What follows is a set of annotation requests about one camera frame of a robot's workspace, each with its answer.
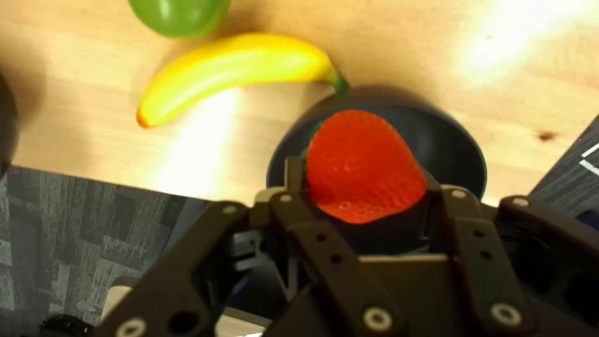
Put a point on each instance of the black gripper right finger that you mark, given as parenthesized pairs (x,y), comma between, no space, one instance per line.
(492,268)

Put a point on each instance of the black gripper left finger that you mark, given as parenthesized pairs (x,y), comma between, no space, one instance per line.
(169,274)

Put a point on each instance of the red toy strawberry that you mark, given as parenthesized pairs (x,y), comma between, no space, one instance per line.
(365,165)

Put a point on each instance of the yellow toy banana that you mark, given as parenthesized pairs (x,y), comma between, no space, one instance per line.
(236,68)

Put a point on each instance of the green toy pear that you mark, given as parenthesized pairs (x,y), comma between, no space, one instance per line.
(178,15)

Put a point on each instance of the small black bowl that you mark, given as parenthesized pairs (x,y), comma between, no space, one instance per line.
(449,150)

